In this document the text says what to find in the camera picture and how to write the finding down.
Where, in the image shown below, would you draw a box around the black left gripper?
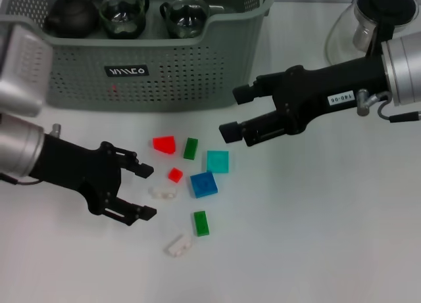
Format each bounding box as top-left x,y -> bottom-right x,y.
29,133 -> 158,227

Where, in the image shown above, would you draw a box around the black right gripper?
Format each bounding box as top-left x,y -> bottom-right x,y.
218,55 -> 393,149

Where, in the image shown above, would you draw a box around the white toy brick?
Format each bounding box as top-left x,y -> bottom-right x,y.
164,234 -> 193,258
147,185 -> 180,201

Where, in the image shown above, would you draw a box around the small red square block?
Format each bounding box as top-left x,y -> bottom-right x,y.
167,167 -> 184,183

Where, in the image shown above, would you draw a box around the red sloped toy block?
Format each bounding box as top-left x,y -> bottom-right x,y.
152,135 -> 177,155

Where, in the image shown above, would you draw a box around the green toy brick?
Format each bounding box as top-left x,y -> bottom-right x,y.
193,210 -> 211,237
183,137 -> 199,160

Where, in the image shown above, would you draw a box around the glass teacup with black holder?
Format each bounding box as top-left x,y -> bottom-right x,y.
99,0 -> 151,40
159,0 -> 211,40

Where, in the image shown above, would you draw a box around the grey-green perforated storage bin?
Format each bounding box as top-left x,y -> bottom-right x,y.
0,0 -> 276,112

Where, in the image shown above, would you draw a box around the teal square toy plate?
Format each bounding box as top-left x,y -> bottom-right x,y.
206,150 -> 230,175

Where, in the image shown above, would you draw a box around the blue square toy plate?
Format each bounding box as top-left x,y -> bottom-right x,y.
189,171 -> 220,199

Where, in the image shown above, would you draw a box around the black clay teapot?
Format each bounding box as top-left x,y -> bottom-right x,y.
44,0 -> 101,39

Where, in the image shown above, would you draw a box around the right arm cable with connector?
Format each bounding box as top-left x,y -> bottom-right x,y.
357,89 -> 421,123

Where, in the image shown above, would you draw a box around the arm cable with connector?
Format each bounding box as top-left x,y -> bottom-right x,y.
357,89 -> 421,123
0,173 -> 42,186

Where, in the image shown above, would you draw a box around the left arm cable with connector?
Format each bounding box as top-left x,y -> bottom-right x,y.
0,173 -> 42,186

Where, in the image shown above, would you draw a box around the glass carafe with black handle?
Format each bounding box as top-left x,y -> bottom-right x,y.
325,0 -> 418,62

